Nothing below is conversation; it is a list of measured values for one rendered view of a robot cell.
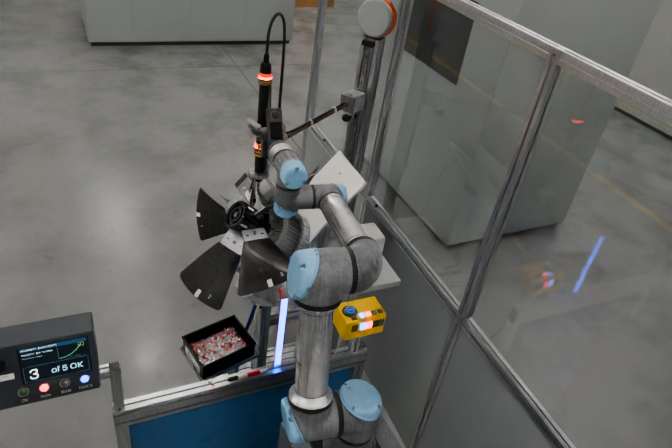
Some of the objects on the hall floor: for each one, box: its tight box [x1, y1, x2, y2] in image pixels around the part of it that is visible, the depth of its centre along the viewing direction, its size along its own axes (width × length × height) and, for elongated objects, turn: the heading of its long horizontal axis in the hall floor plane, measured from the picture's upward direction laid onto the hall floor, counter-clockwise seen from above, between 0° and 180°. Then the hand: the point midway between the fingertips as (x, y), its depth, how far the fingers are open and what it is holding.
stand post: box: [251, 303, 271, 369], centre depth 258 cm, size 4×9×91 cm, turn 11°
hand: (261, 117), depth 180 cm, fingers open, 8 cm apart
